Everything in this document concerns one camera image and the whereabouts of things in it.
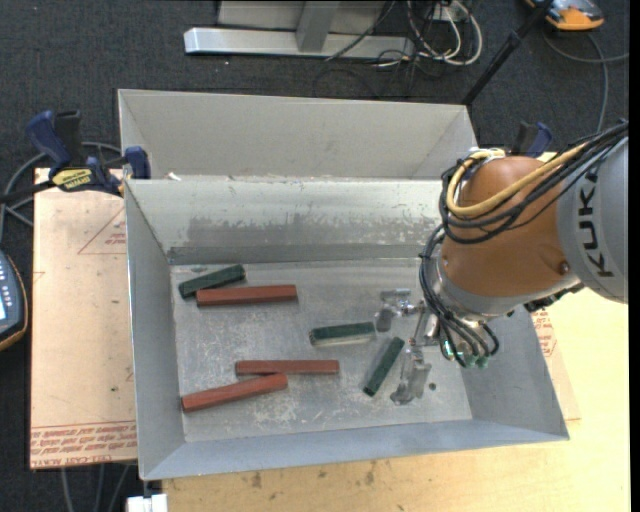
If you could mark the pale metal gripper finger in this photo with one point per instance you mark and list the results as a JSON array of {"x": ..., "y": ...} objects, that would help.
[
  {"x": 414, "y": 375},
  {"x": 395, "y": 310}
]

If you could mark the dark green flat block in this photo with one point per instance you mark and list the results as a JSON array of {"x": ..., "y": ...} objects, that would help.
[
  {"x": 212, "y": 280},
  {"x": 342, "y": 333},
  {"x": 384, "y": 366}
]

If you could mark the grey metal bin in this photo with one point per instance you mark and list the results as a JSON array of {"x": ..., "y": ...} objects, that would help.
[{"x": 280, "y": 230}]

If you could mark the brown cardboard board red print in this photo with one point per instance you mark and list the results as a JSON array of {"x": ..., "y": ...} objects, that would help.
[{"x": 80, "y": 320}]

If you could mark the red-brown flat block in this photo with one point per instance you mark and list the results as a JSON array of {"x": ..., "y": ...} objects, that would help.
[
  {"x": 234, "y": 392},
  {"x": 300, "y": 367},
  {"x": 246, "y": 295}
]

